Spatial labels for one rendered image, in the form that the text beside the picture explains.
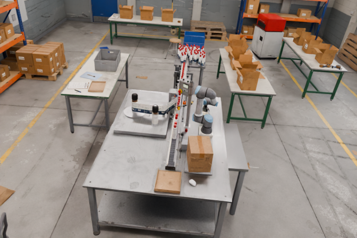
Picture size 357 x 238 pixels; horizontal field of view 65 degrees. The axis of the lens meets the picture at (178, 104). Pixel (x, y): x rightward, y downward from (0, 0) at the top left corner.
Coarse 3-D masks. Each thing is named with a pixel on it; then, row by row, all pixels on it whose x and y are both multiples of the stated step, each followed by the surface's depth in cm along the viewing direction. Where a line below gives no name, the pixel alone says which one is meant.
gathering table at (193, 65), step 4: (176, 52) 602; (176, 56) 586; (176, 60) 569; (188, 60) 573; (192, 60) 575; (176, 64) 550; (180, 64) 551; (188, 64) 554; (192, 64) 556; (196, 64) 557; (200, 68) 549; (204, 68) 548; (200, 72) 624; (200, 76) 629; (200, 80) 566; (200, 84) 570; (176, 88) 650
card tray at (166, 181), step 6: (162, 174) 302; (168, 174) 302; (174, 174) 303; (180, 174) 303; (156, 180) 294; (162, 180) 294; (168, 180) 295; (174, 180) 296; (180, 180) 296; (156, 186) 286; (162, 186) 287; (168, 186) 288; (174, 186) 288; (180, 186) 284; (168, 192) 281; (174, 192) 281
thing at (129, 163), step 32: (128, 96) 440; (160, 96) 447; (192, 96) 455; (192, 128) 379; (96, 160) 313; (128, 160) 317; (160, 160) 320; (224, 160) 328; (160, 192) 281; (192, 192) 284; (224, 192) 286
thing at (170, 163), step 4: (180, 108) 410; (176, 136) 353; (172, 140) 345; (172, 144) 338; (172, 148) 332; (172, 152) 326; (172, 156) 320; (168, 160) 314; (172, 160) 314; (168, 164) 309; (172, 164) 309
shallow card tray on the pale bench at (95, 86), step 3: (93, 81) 477; (96, 81) 477; (99, 81) 477; (102, 81) 478; (105, 81) 478; (90, 84) 465; (93, 84) 471; (96, 84) 472; (99, 84) 472; (102, 84) 473; (105, 84) 472; (90, 87) 462; (93, 87) 463; (96, 87) 464; (99, 87) 465; (102, 87) 465; (90, 90) 448; (93, 90) 448; (96, 90) 449; (99, 90) 449; (102, 90) 456
